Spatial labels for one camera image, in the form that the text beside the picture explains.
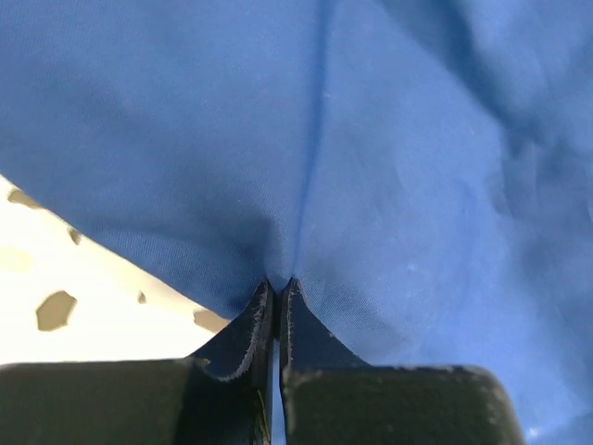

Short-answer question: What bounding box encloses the blue surgical cloth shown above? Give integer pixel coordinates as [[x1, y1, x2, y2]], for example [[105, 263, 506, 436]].
[[1, 1, 592, 444]]

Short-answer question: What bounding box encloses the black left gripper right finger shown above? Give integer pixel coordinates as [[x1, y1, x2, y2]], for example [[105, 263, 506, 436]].
[[279, 279, 525, 445]]

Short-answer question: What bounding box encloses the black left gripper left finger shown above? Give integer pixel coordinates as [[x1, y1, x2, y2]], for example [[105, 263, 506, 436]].
[[1, 281, 274, 445]]

